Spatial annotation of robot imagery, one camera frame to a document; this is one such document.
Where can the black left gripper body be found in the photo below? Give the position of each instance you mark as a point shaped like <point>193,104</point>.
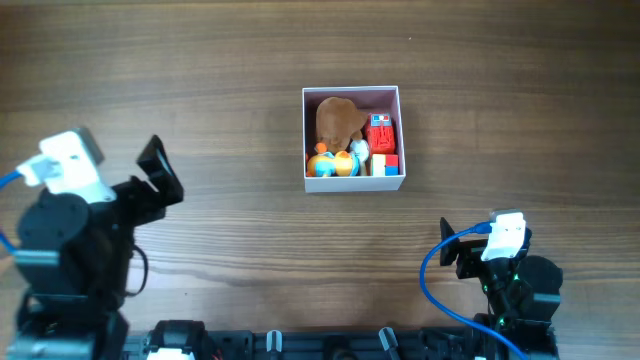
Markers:
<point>130,193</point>

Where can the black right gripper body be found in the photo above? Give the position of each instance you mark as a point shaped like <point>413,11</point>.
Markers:
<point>465,257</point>

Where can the colourful two-by-two puzzle cube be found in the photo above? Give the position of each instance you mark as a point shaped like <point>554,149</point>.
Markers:
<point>384,165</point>

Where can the white wooden rattle drum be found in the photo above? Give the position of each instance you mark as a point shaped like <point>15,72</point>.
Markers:
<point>359,151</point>

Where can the red toy truck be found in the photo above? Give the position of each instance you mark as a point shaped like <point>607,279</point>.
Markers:
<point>380,133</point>

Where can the yellow duck toy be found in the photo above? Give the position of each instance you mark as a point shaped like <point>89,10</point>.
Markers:
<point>326,164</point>

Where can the brown plush toy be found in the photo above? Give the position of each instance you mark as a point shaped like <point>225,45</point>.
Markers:
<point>338,122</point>

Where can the white cardboard box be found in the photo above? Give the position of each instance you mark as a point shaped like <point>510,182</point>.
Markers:
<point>372,98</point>

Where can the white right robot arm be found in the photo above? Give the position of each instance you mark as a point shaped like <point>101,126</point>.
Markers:
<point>523,293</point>

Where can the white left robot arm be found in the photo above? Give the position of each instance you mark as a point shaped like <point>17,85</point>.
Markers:
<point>76,242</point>

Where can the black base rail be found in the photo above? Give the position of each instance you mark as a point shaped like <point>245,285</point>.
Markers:
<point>190,340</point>

